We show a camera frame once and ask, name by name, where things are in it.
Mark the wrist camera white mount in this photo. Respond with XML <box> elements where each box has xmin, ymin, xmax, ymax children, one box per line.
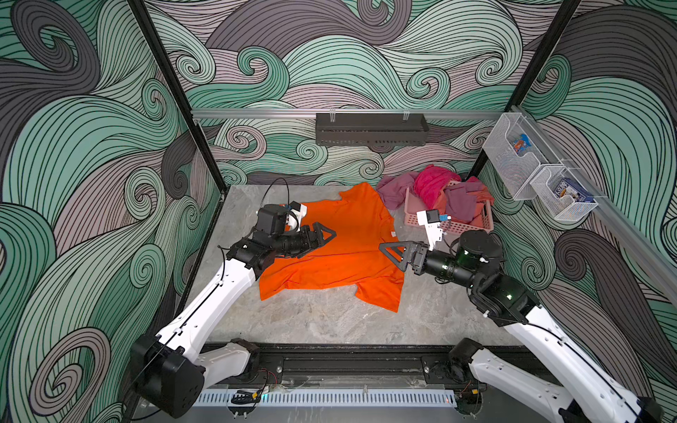
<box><xmin>416</xmin><ymin>209</ymin><xmax>451</xmax><ymax>251</ymax></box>
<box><xmin>286</xmin><ymin>201</ymin><xmax>308</xmax><ymax>232</ymax></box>

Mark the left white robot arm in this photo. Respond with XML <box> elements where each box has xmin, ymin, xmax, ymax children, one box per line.
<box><xmin>130</xmin><ymin>202</ymin><xmax>337</xmax><ymax>419</ymax></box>

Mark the aluminium back wall rail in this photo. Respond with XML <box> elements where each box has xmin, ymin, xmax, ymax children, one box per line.
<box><xmin>191</xmin><ymin>108</ymin><xmax>502</xmax><ymax>121</ymax></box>

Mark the mauve purple t-shirt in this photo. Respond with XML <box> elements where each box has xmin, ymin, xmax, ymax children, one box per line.
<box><xmin>444</xmin><ymin>180</ymin><xmax>488</xmax><ymax>223</ymax></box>
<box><xmin>376</xmin><ymin>172</ymin><xmax>419</xmax><ymax>210</ymax></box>

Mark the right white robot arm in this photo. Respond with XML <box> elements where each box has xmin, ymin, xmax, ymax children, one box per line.
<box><xmin>379</xmin><ymin>230</ymin><xmax>664</xmax><ymax>422</ymax></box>

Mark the aluminium wall rail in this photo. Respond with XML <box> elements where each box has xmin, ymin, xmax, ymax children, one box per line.
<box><xmin>511</xmin><ymin>106</ymin><xmax>676</xmax><ymax>305</ymax></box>
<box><xmin>191</xmin><ymin>108</ymin><xmax>502</xmax><ymax>121</ymax></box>

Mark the orange t-shirt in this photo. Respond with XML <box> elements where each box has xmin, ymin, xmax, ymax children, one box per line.
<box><xmin>259</xmin><ymin>183</ymin><xmax>405</xmax><ymax>313</ymax></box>

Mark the red blue small item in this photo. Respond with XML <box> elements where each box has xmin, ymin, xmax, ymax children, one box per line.
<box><xmin>511</xmin><ymin>133</ymin><xmax>532</xmax><ymax>157</ymax></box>

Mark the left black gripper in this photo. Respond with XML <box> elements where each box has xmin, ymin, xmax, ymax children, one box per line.
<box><xmin>269</xmin><ymin>224</ymin><xmax>333</xmax><ymax>258</ymax></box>

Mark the pink perforated plastic basket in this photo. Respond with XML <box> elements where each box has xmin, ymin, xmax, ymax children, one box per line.
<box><xmin>404</xmin><ymin>188</ymin><xmax>495</xmax><ymax>234</ymax></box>

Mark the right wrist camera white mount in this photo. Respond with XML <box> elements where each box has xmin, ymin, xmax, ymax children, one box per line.
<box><xmin>416</xmin><ymin>209</ymin><xmax>451</xmax><ymax>251</ymax></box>

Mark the black corner frame post right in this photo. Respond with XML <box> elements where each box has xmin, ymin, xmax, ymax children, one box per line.
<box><xmin>467</xmin><ymin>0</ymin><xmax>582</xmax><ymax>180</ymax></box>

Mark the magenta pink t-shirt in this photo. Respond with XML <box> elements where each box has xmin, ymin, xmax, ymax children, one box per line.
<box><xmin>414</xmin><ymin>165</ymin><xmax>462</xmax><ymax>209</ymax></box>

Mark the black corner frame post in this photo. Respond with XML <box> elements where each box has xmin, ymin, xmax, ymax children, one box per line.
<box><xmin>128</xmin><ymin>0</ymin><xmax>228</xmax><ymax>198</ymax></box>
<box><xmin>467</xmin><ymin>0</ymin><xmax>582</xmax><ymax>180</ymax></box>

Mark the aluminium right wall rail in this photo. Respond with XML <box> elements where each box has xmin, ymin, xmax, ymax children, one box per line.
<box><xmin>511</xmin><ymin>106</ymin><xmax>676</xmax><ymax>305</ymax></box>

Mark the black corner frame post left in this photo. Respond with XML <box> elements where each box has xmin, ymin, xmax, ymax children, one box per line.
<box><xmin>128</xmin><ymin>0</ymin><xmax>228</xmax><ymax>198</ymax></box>

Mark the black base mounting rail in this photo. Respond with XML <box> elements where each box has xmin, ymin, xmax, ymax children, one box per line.
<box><xmin>200</xmin><ymin>342</ymin><xmax>535</xmax><ymax>387</ymax></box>

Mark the clear plastic bin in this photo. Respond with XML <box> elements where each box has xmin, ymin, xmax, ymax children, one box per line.
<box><xmin>530</xmin><ymin>165</ymin><xmax>598</xmax><ymax>222</ymax></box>
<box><xmin>483</xmin><ymin>113</ymin><xmax>546</xmax><ymax>201</ymax></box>

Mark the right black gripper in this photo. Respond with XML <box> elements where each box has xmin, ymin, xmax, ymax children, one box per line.
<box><xmin>384</xmin><ymin>237</ymin><xmax>480</xmax><ymax>292</ymax></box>

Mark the clear plastic bin lower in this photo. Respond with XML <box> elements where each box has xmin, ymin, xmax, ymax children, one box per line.
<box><xmin>530</xmin><ymin>165</ymin><xmax>598</xmax><ymax>222</ymax></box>

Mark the black perforated wall tray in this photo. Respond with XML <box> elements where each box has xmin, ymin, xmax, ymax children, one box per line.
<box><xmin>315</xmin><ymin>114</ymin><xmax>430</xmax><ymax>150</ymax></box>

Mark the clear plastic bin upper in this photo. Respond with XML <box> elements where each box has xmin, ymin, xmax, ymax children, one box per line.
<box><xmin>483</xmin><ymin>113</ymin><xmax>546</xmax><ymax>201</ymax></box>

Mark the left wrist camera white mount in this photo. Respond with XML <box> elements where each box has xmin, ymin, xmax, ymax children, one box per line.
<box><xmin>286</xmin><ymin>201</ymin><xmax>308</xmax><ymax>232</ymax></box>

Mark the blue white small box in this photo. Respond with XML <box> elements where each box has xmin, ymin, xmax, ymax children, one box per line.
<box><xmin>553</xmin><ymin>177</ymin><xmax>594</xmax><ymax>203</ymax></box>

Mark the coral salmon t-shirt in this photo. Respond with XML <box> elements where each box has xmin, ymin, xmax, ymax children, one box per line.
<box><xmin>434</xmin><ymin>182</ymin><xmax>494</xmax><ymax>226</ymax></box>

